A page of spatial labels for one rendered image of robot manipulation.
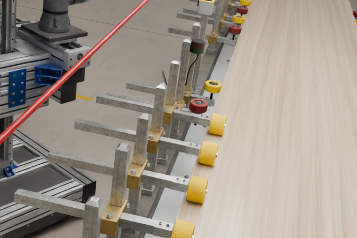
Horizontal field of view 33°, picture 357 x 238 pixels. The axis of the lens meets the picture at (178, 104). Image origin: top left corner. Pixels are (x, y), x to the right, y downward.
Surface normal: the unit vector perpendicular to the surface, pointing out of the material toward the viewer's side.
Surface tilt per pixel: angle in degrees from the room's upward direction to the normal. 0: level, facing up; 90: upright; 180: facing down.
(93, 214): 90
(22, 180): 0
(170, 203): 0
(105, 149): 0
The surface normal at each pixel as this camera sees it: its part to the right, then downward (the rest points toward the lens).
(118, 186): -0.19, 0.38
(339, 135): 0.14, -0.90
